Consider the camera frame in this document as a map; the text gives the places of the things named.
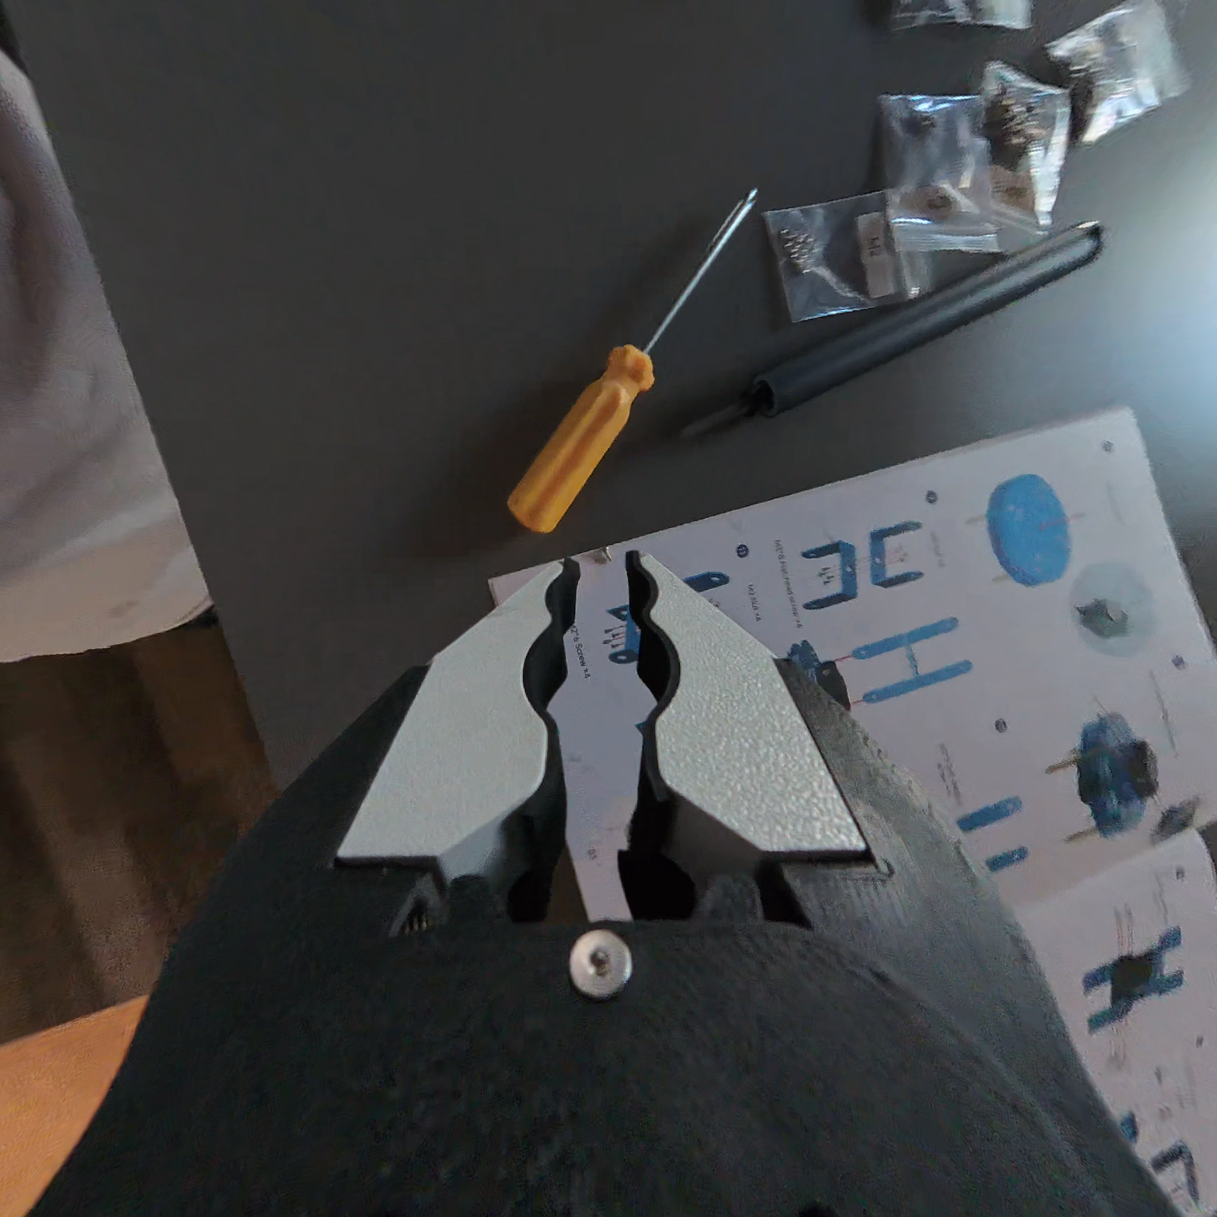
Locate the clear bag of long screws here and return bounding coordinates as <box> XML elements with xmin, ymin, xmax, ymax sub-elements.
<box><xmin>872</xmin><ymin>0</ymin><xmax>1033</xmax><ymax>32</ymax></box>

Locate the screw bag with white label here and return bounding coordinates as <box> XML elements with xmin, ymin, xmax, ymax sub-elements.
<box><xmin>762</xmin><ymin>190</ymin><xmax>938</xmax><ymax>325</ymax></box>

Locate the yellow handled screwdriver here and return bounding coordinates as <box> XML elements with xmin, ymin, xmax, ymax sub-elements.
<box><xmin>507</xmin><ymin>187</ymin><xmax>761</xmax><ymax>532</ymax></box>

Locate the clear bag of silver screws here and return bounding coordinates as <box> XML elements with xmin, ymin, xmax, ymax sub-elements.
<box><xmin>1046</xmin><ymin>0</ymin><xmax>1190</xmax><ymax>144</ymax></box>

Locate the clear bag of brass screws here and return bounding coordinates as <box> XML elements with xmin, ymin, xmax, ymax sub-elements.
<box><xmin>980</xmin><ymin>61</ymin><xmax>1071</xmax><ymax>229</ymax></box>

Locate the clear bag of small parts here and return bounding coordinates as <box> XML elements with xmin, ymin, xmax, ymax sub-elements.
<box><xmin>877</xmin><ymin>93</ymin><xmax>1010</xmax><ymax>254</ymax></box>

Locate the white printed instruction sheet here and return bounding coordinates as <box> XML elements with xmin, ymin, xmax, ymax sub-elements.
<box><xmin>487</xmin><ymin>407</ymin><xmax>1217</xmax><ymax>1217</ymax></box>

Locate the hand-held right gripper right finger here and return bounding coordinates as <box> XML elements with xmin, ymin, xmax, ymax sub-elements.
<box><xmin>620</xmin><ymin>549</ymin><xmax>871</xmax><ymax>900</ymax></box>

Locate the grey desk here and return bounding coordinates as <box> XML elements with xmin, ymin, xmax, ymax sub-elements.
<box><xmin>10</xmin><ymin>0</ymin><xmax>1217</xmax><ymax>791</ymax></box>

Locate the black pen-shaped screwdriver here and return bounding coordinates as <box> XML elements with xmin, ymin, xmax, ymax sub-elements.
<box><xmin>681</xmin><ymin>221</ymin><xmax>1106</xmax><ymax>441</ymax></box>

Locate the person's white shirt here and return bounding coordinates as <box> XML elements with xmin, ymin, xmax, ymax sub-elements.
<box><xmin>0</xmin><ymin>48</ymin><xmax>213</xmax><ymax>664</ymax></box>

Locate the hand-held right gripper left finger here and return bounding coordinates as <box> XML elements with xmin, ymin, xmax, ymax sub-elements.
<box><xmin>335</xmin><ymin>558</ymin><xmax>584</xmax><ymax>896</ymax></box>

